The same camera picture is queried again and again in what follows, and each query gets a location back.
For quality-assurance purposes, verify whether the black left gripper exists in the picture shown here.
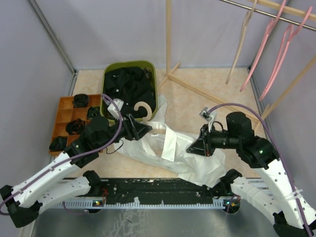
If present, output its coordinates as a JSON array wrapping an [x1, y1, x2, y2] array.
[[97, 112, 153, 151]]

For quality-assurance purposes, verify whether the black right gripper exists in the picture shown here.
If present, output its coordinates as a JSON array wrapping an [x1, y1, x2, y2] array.
[[187, 122, 240, 157]]

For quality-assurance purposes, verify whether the beige wooden hanger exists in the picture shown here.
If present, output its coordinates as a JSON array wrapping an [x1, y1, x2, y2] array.
[[134, 101, 166, 135], [225, 0, 257, 84]]

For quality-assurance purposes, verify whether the cream white garment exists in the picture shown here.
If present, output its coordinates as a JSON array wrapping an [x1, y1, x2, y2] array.
[[114, 95, 227, 188]]

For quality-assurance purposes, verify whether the black garment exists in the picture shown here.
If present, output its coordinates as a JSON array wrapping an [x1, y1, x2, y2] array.
[[102, 65, 158, 123]]

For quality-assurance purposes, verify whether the pink hanger with plaid shirt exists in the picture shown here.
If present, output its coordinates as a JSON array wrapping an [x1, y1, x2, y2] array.
[[240, 0, 286, 92]]

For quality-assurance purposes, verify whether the pink plastic hanger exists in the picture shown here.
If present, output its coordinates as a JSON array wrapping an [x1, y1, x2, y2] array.
[[259, 6, 313, 101]]

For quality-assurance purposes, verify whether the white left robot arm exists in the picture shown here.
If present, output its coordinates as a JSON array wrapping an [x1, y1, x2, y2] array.
[[0, 114, 152, 228]]

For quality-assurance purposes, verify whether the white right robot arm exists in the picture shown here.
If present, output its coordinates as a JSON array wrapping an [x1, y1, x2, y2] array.
[[187, 110, 316, 237]]

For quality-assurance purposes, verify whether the black rolled belt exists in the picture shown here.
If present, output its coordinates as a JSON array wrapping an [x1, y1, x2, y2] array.
[[49, 136, 68, 152], [65, 118, 85, 135]]

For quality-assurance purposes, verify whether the green plastic basket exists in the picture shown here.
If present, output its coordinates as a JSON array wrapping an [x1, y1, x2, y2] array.
[[100, 59, 158, 121]]

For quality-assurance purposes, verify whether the orange compartment tray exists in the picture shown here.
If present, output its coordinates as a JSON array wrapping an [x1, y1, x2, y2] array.
[[49, 94, 100, 157]]

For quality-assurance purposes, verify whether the black rolled belt front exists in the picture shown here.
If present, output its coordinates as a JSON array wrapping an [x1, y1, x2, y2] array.
[[49, 136, 68, 152]]

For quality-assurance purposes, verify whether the metal hanging rod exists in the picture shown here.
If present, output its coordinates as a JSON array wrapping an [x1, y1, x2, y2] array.
[[217, 0, 316, 30]]

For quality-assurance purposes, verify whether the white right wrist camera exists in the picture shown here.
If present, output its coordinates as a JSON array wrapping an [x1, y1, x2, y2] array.
[[199, 107, 217, 132]]

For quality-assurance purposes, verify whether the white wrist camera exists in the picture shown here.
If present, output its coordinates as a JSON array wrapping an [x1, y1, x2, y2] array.
[[106, 98, 124, 119], [199, 107, 217, 132]]

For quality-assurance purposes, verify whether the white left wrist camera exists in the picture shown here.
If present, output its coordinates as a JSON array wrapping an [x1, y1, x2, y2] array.
[[106, 98, 124, 119]]

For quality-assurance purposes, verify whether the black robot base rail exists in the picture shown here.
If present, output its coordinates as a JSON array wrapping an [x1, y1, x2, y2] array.
[[83, 178, 233, 205]]

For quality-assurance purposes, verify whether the wooden rack frame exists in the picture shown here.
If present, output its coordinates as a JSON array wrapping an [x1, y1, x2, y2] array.
[[158, 0, 316, 124]]

